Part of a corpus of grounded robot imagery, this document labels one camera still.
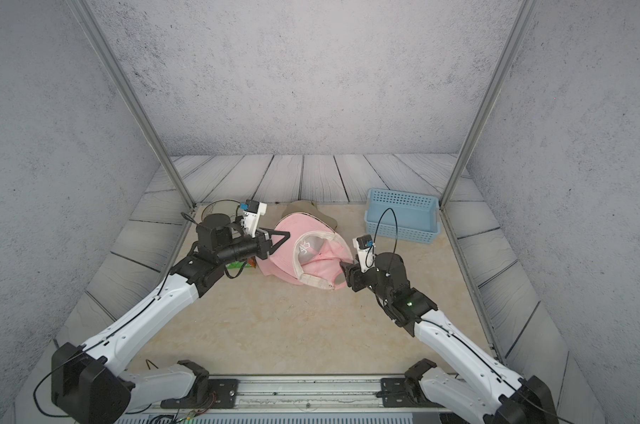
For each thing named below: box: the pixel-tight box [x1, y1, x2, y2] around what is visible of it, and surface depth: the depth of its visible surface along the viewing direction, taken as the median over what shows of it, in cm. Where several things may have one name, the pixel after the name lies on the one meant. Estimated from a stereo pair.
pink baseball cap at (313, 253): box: [269, 212, 355, 290], surface depth 77 cm
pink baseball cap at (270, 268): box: [255, 256, 305, 286], surface depth 76 cm
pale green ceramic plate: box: [201, 198, 242, 221], surface depth 100 cm
